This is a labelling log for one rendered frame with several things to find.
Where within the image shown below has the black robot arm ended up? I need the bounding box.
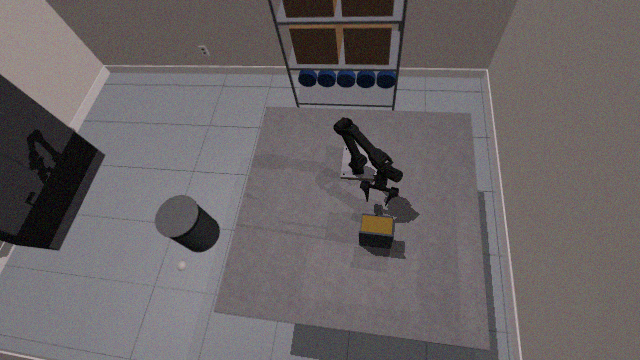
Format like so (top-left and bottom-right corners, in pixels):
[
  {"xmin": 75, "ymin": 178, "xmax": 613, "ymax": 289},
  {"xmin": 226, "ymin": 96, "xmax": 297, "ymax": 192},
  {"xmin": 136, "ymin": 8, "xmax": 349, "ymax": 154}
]
[{"xmin": 333, "ymin": 117, "xmax": 403, "ymax": 183}]

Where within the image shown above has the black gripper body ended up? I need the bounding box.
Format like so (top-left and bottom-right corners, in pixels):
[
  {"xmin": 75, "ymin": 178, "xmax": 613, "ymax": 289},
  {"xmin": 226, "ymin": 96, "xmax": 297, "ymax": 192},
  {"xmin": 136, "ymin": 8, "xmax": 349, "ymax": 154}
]
[{"xmin": 360, "ymin": 174, "xmax": 399, "ymax": 197}]

